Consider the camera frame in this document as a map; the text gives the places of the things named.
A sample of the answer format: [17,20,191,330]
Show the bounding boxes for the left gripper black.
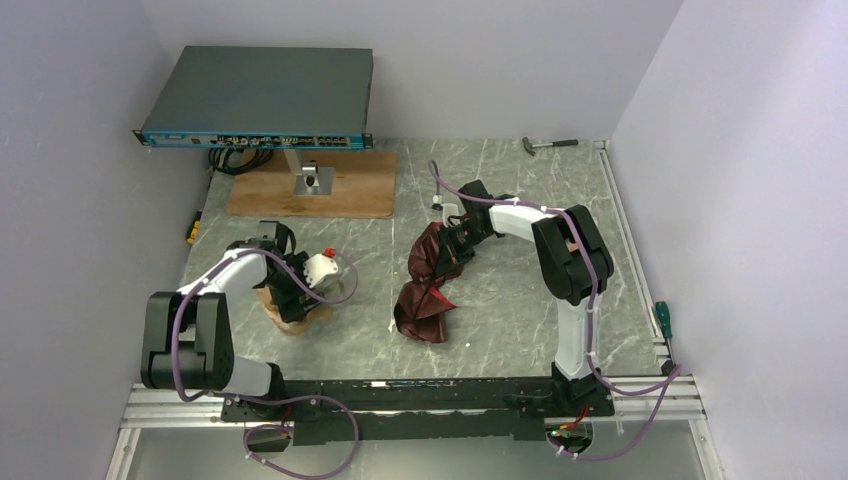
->
[261,252,325,322]

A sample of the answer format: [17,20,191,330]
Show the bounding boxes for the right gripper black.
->
[436,222,491,279]

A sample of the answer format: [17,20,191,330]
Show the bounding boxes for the tan satin ribbon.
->
[254,282,335,336]

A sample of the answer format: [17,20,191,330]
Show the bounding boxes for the maroon paper bouquet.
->
[393,222,463,344]

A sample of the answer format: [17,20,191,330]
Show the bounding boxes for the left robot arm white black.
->
[140,221,319,420]

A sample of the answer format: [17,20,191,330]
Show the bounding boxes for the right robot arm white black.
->
[435,180,615,415]

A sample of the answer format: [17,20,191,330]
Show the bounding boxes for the wooden board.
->
[226,150,398,219]

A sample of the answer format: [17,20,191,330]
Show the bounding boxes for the yellow black tool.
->
[186,210,202,245]

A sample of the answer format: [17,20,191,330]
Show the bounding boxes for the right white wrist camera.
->
[431,194,462,225]

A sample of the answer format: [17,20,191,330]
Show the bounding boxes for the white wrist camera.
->
[304,247,343,292]
[431,194,462,225]

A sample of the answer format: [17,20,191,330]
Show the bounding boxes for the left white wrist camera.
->
[304,247,343,292]

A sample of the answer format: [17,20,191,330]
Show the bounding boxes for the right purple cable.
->
[427,160,684,463]

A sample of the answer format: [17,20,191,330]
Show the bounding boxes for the purple cable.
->
[427,160,684,463]
[170,248,361,480]

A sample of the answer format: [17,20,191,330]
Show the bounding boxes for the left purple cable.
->
[170,248,361,480]

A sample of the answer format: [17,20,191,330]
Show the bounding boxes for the hammer with black handle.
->
[521,137,579,157]

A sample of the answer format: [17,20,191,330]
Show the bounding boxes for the metal stand bracket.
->
[283,149,335,196]

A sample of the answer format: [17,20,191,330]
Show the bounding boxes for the black coiled cables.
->
[208,146,276,177]

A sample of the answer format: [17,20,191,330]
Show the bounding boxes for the green handled screwdriver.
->
[654,301,676,376]

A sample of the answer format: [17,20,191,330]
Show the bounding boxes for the grey blue network switch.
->
[134,46,374,150]

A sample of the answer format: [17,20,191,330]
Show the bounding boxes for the aluminium rail frame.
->
[108,141,725,479]

